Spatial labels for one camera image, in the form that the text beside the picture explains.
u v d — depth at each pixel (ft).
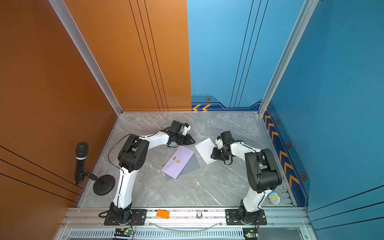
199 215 2.32
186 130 3.14
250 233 2.33
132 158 1.92
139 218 2.39
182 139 2.96
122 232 2.34
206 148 3.27
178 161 3.00
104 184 2.71
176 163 3.00
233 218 2.37
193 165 3.02
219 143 2.93
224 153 2.63
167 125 3.47
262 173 1.57
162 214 2.43
